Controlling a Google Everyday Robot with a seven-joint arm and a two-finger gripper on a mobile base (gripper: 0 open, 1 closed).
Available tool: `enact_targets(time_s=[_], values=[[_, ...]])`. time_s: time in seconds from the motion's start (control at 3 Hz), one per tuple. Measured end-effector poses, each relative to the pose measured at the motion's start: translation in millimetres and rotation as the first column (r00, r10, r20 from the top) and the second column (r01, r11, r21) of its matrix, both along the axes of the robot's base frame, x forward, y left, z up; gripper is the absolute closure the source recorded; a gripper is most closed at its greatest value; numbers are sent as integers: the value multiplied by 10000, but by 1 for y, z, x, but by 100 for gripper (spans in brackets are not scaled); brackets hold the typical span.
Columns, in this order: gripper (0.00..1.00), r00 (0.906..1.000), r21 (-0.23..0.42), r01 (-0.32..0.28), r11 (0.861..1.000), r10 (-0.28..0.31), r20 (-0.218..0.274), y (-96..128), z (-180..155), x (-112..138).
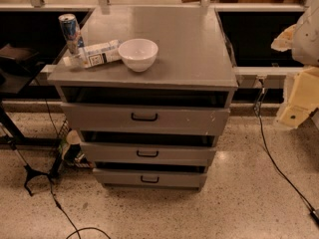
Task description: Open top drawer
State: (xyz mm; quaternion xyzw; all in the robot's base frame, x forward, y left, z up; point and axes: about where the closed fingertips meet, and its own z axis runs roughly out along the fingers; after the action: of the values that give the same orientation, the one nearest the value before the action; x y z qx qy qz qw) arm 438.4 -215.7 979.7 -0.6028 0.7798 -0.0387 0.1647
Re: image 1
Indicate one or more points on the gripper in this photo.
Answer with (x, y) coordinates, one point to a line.
(307, 39)

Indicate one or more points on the grey top drawer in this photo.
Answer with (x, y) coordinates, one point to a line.
(146, 119)

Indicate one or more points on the grey drawer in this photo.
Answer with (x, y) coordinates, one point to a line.
(150, 178)
(147, 153)
(146, 119)

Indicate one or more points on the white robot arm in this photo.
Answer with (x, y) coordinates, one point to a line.
(302, 39)

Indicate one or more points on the grey drawer cabinet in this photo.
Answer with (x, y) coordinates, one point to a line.
(192, 70)

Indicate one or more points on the grey bottom drawer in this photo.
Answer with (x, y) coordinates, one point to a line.
(150, 178)

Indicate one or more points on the grey middle drawer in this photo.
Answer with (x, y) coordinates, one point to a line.
(147, 153)

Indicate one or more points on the white ceramic bowl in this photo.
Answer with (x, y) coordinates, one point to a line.
(138, 54)

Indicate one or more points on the white carton bottle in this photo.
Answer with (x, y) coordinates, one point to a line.
(95, 55)

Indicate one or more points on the blue silver drink can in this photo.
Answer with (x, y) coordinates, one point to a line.
(71, 32)

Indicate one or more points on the black tripod stand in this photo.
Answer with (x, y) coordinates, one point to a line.
(30, 172)

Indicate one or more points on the black side table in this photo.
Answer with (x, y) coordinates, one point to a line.
(18, 68)

